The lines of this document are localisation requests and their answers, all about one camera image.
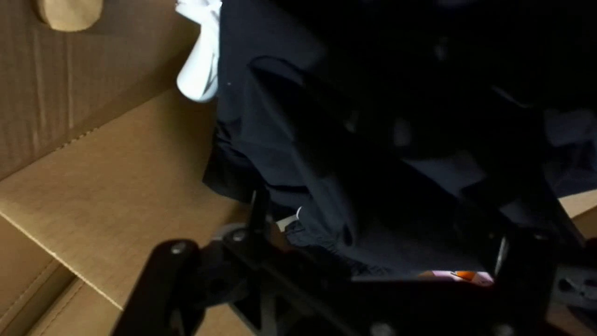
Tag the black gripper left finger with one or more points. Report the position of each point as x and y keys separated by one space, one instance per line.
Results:
x=175 y=289

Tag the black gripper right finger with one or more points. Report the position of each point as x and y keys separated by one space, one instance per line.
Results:
x=533 y=257

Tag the dark navy hoodie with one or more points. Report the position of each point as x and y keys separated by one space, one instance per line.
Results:
x=405 y=134

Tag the white cardboard box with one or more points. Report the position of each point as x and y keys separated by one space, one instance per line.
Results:
x=102 y=203

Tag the white item in box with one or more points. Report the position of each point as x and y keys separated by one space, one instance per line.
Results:
x=197 y=78

